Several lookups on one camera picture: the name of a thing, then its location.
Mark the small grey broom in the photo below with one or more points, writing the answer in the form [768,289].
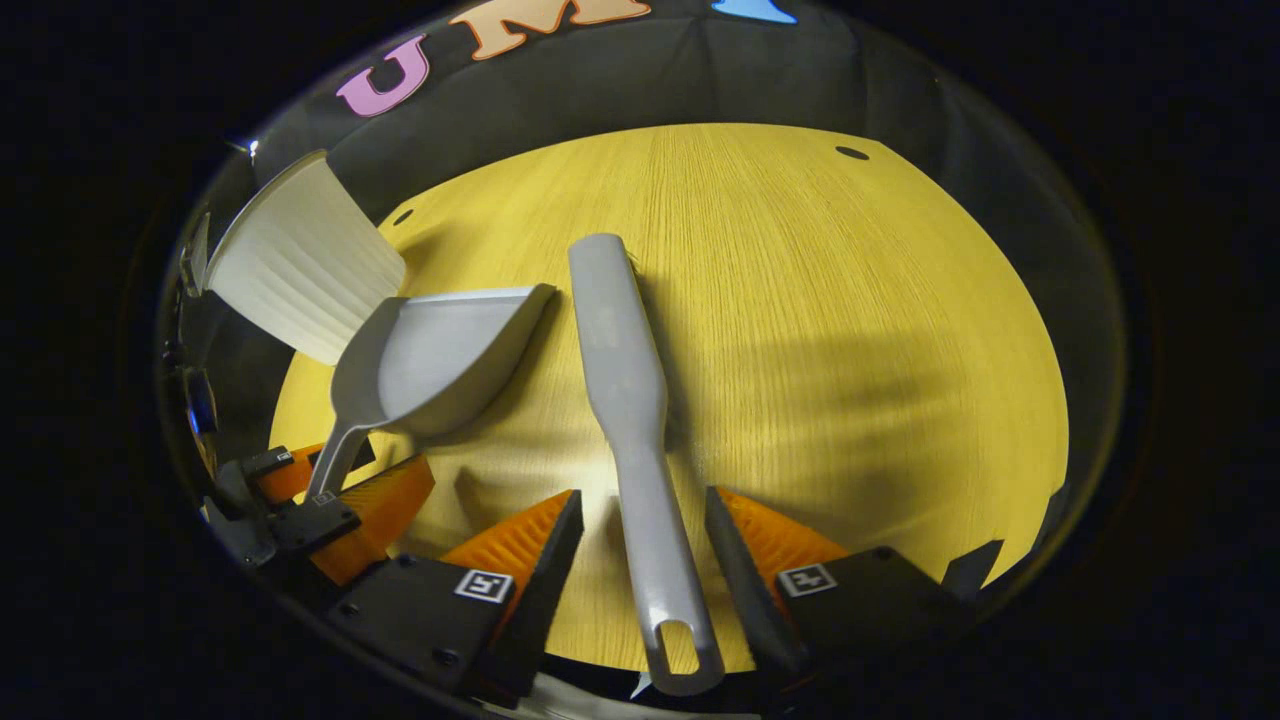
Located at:
[620,350]

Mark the white ribbed garbage bin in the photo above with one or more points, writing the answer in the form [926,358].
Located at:
[300,260]

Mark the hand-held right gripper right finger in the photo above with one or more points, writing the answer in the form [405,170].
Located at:
[750,590]

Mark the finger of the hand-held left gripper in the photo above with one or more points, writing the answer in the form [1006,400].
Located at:
[385,510]
[285,480]

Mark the grey plastic dustpan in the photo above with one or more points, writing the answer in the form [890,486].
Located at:
[440,360]

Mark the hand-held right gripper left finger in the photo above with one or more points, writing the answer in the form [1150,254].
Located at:
[545,590]

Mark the black backdrop cloth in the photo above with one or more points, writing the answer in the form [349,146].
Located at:
[700,80]

